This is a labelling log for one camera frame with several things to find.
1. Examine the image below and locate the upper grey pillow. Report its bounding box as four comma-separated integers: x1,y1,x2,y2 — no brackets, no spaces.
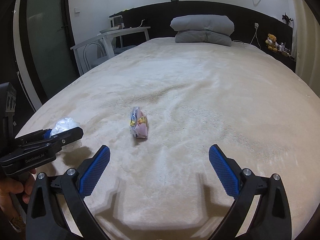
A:
170,15,234,36

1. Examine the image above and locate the colourful snack wrapper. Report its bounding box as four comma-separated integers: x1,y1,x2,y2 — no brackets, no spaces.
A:
130,107,148,139

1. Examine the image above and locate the black plant ornament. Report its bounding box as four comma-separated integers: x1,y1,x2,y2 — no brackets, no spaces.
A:
282,13,294,25

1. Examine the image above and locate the white charger cable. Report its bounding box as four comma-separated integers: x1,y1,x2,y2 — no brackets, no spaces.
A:
232,23,262,49

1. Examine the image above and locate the black headboard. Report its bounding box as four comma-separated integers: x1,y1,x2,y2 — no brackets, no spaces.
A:
112,0,296,71

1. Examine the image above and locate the white appliance on table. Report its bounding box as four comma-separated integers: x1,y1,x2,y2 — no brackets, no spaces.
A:
109,15,124,29

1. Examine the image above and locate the left hand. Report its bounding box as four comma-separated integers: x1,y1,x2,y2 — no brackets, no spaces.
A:
1,169,36,220

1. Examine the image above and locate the cream curtain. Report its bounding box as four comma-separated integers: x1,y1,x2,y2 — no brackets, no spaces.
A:
293,0,320,95

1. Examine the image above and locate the dark glass door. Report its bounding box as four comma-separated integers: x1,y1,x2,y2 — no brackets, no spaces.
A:
13,0,80,111

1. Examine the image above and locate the white side table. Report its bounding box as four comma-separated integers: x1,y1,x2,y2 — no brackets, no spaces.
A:
70,26,151,77

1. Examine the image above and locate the metal frame chair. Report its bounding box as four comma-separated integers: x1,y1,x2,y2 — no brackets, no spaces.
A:
83,42,137,71

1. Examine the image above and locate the grey pillow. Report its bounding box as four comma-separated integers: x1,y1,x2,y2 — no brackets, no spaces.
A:
175,30,232,47
170,15,234,36

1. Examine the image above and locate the white plastic bag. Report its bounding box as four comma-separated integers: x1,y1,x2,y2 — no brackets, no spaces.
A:
50,117,80,137

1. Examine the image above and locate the lower grey pillow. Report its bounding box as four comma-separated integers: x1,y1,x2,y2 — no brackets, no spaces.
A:
175,30,232,47

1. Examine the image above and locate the brown teddy bear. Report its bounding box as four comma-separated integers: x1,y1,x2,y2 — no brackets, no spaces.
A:
265,34,278,52

